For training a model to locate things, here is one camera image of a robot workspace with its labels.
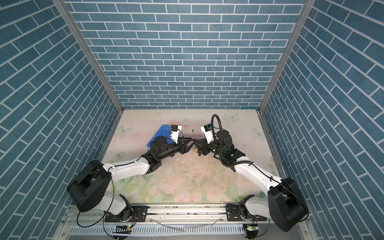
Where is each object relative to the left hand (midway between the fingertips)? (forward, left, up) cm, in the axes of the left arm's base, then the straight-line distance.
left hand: (194, 141), depth 78 cm
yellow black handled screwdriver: (-3, -2, -2) cm, 4 cm away
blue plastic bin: (+21, +21, -19) cm, 35 cm away
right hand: (+1, 0, -1) cm, 1 cm away
